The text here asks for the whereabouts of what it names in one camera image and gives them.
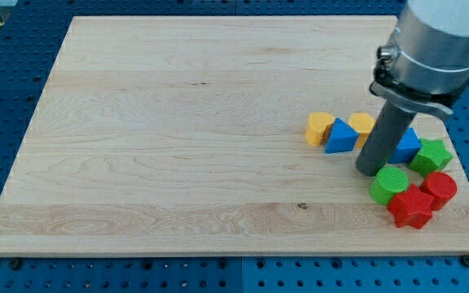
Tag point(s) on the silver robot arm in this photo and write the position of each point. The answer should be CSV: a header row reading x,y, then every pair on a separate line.
x,y
424,65

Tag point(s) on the yellow heart block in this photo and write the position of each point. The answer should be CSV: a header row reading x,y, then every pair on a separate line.
x,y
318,128

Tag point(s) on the wooden board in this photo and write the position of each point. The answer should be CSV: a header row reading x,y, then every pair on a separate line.
x,y
185,136

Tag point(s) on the blue triangle block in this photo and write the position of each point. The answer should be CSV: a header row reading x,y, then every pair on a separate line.
x,y
342,138

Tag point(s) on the yellow hexagon block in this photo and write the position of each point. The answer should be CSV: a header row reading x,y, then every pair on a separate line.
x,y
363,124

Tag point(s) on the green cylinder block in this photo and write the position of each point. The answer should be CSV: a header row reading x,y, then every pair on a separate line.
x,y
388,182

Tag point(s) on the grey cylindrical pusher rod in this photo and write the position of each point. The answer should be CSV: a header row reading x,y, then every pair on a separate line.
x,y
389,129

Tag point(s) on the blue cube block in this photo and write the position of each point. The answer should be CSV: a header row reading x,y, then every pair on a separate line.
x,y
406,149

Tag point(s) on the red star block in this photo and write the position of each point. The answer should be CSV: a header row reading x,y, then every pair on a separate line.
x,y
412,207

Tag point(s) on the green star block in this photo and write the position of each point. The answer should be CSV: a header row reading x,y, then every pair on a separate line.
x,y
432,156

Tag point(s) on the red cylinder block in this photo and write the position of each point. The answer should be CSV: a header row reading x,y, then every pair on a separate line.
x,y
441,186

